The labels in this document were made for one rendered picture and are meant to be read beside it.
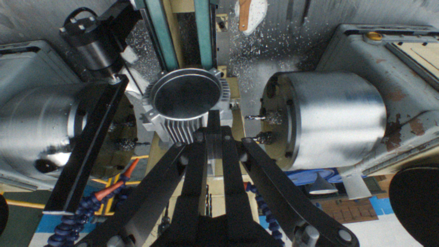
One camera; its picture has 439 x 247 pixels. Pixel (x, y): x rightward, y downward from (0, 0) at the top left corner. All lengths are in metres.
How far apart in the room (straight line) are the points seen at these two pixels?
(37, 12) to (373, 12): 0.92
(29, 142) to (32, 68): 0.25
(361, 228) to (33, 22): 6.32
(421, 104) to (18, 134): 0.77
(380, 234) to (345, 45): 5.93
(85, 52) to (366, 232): 6.17
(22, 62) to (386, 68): 0.89
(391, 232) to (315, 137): 6.15
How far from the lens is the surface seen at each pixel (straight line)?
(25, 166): 0.51
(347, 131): 0.37
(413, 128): 0.45
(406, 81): 0.49
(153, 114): 0.32
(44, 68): 0.67
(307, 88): 0.34
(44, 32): 0.69
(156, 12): 0.38
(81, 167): 0.28
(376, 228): 6.25
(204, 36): 0.38
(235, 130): 0.51
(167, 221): 0.33
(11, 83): 0.61
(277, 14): 0.52
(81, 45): 0.31
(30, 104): 0.48
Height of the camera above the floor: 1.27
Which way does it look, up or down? 35 degrees down
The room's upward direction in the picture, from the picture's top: 177 degrees clockwise
